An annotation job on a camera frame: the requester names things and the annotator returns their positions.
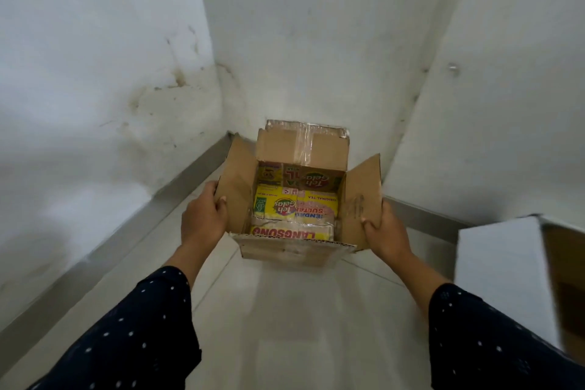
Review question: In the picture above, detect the person's right hand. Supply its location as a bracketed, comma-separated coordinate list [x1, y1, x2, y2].
[360, 200, 413, 265]

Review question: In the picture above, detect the person's left hand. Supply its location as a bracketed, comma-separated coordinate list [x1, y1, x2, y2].
[181, 181, 229, 249]

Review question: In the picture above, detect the brown cardboard box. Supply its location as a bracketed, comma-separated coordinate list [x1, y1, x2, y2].
[214, 119, 384, 267]

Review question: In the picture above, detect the person's right forearm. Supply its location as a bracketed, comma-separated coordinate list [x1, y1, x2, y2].
[386, 250, 585, 390]

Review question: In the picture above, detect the person's left forearm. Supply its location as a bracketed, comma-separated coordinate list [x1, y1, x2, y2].
[27, 241, 215, 390]

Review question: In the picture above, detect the yellow tea carton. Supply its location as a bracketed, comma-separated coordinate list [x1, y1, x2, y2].
[249, 162, 344, 241]

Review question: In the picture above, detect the clear packing tape strip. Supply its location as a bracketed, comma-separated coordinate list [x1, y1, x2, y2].
[266, 119, 350, 166]

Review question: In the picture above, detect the grey metal skirting strip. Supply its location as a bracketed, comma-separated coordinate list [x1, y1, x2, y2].
[0, 131, 473, 379]

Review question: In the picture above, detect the white cardboard box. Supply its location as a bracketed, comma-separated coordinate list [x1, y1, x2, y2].
[454, 214, 585, 365]

